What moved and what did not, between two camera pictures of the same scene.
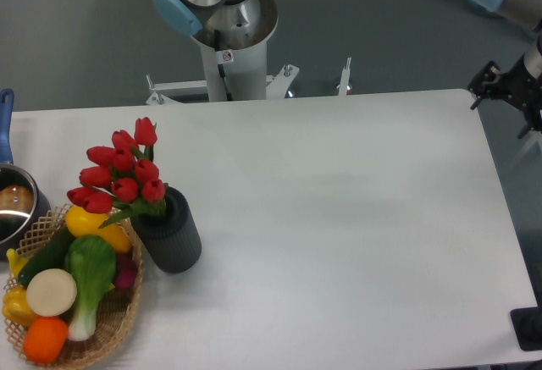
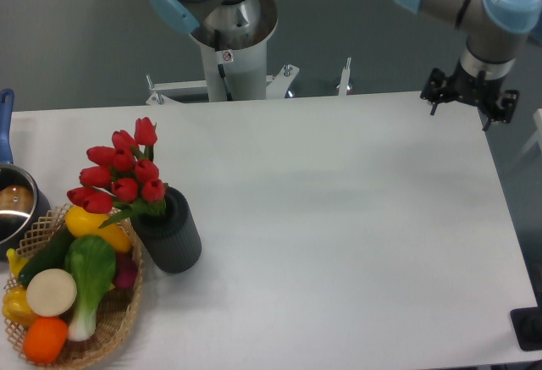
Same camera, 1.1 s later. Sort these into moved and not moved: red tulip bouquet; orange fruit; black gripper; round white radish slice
Moved: black gripper
Not moved: red tulip bouquet; orange fruit; round white radish slice
